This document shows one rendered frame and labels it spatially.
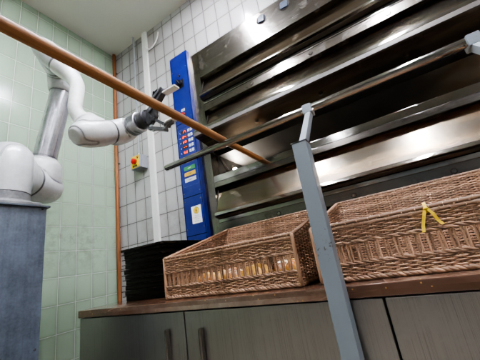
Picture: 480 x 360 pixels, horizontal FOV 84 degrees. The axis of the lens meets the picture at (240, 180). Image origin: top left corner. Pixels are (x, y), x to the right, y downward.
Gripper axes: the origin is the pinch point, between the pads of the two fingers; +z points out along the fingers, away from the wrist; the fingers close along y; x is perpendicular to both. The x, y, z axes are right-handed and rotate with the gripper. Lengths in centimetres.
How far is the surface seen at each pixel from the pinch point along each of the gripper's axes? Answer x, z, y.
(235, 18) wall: -55, 8, -85
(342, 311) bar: 5, 46, 78
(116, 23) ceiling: -36, -84, -128
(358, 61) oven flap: -41, 66, -8
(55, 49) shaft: 47.3, 7.9, 13.0
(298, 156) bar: 5, 44, 40
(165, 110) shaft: 14.1, 7.3, 13.4
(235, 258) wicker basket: -5, 14, 63
